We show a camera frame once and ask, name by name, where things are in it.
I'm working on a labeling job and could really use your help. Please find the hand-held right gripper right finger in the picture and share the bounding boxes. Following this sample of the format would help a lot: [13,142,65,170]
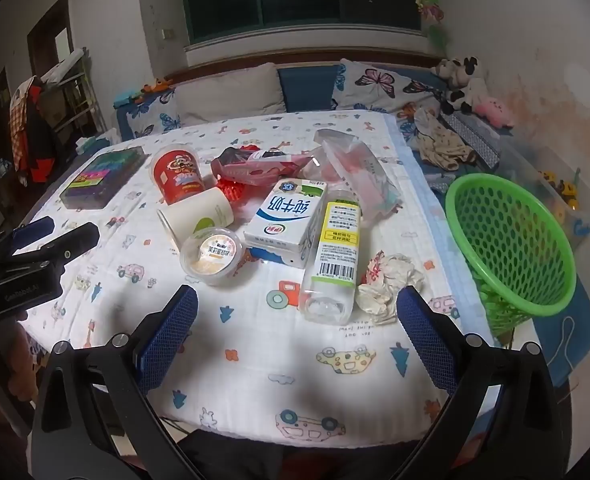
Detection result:
[395,285,561,480]

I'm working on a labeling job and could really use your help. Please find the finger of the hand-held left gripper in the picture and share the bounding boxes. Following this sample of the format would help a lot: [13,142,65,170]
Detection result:
[5,222,101,266]
[0,216,56,253]

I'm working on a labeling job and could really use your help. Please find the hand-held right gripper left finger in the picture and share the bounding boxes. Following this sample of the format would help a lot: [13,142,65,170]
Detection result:
[30,284,201,480]

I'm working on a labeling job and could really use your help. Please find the red printed plastic cup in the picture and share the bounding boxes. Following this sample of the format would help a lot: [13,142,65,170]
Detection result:
[152,144,207,206]

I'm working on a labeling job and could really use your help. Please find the green plastic mesh basket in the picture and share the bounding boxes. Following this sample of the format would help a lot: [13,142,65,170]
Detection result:
[445,174,578,351]

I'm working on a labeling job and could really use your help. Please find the red foam fruit net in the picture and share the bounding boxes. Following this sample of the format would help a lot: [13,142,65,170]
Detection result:
[217,177,256,206]

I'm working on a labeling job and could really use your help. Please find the crumpled white tissue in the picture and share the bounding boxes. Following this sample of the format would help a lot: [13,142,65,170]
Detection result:
[355,252,426,328]

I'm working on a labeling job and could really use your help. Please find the white printed cartoon blanket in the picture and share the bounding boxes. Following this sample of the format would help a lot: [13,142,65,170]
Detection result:
[20,110,476,448]

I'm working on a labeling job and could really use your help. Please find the round clear pudding cup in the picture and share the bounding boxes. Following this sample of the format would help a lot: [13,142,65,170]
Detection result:
[179,227,246,287]

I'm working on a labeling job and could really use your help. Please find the red orange hanging garment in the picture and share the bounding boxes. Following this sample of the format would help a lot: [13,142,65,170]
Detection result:
[7,75,58,186]

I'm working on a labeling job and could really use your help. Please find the white paper cup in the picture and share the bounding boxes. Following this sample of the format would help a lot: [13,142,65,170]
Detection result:
[156,187,235,248]

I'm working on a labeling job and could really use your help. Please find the clear yellow label plastic bottle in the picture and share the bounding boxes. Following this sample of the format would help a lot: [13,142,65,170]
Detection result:
[299,191,363,326]

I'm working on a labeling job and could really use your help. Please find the metal storage rack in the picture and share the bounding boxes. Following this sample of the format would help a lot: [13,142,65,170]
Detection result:
[40,47,108,136]

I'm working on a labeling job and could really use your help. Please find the small butterfly print pillow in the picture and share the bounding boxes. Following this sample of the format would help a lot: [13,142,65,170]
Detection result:
[125,87,183,138]

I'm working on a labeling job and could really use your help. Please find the teal toy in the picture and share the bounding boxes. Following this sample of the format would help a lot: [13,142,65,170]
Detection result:
[114,87,140,109]

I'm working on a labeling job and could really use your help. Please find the white blue milk carton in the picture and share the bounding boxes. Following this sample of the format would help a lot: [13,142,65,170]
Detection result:
[243,178,328,269]

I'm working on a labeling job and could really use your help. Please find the clear plastic bag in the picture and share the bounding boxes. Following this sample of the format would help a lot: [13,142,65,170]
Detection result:
[314,129,403,228]

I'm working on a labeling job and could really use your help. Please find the pink snack bag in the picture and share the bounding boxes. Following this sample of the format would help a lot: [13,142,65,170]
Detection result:
[210,145,316,186]

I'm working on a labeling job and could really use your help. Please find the crumpled beige patterned garment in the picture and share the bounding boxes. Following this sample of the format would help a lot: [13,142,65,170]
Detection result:
[405,105,481,171]

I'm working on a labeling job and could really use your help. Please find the clear plastic storage box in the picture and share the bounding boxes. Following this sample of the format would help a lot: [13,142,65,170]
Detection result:
[495,135,590,251]

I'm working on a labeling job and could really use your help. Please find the brown door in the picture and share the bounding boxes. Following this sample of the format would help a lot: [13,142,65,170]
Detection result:
[25,0,73,78]

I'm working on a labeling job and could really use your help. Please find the yellow toy car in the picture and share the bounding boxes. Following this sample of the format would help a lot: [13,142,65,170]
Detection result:
[540,170,581,207]

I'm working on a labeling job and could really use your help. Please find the grey patterned cloth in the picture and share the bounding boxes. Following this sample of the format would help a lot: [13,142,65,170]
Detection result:
[440,110,501,171]

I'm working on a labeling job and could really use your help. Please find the beige pillow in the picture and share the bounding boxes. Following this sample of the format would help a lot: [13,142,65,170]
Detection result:
[172,61,287,126]

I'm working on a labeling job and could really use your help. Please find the pink plush toy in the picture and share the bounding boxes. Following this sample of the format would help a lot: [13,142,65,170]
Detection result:
[475,95,516,128]

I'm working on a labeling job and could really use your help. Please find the large butterfly print pillow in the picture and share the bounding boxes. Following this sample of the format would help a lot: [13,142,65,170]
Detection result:
[331,58,448,113]

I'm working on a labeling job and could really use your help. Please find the black and white plush toy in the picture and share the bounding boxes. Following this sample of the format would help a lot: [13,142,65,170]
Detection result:
[435,55,491,116]

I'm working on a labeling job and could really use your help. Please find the blue cushion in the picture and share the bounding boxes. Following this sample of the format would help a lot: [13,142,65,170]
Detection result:
[277,65,343,111]

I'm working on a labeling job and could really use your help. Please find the yellow string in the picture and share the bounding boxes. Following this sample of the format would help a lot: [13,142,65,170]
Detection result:
[545,310,577,376]

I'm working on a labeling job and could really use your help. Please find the green wall decoration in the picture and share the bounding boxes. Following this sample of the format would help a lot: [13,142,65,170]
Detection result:
[415,0,448,51]

